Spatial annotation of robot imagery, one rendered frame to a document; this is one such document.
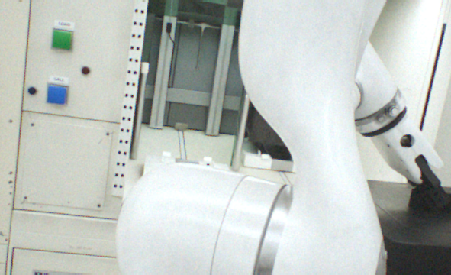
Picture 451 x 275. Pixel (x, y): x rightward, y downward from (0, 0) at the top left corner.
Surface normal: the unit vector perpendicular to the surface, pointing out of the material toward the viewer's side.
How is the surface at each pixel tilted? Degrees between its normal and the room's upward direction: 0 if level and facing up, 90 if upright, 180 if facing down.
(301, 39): 84
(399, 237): 0
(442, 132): 90
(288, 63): 81
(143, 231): 74
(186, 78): 90
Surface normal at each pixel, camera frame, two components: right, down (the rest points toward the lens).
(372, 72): 0.55, -0.04
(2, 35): 0.09, 0.24
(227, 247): -0.26, -0.07
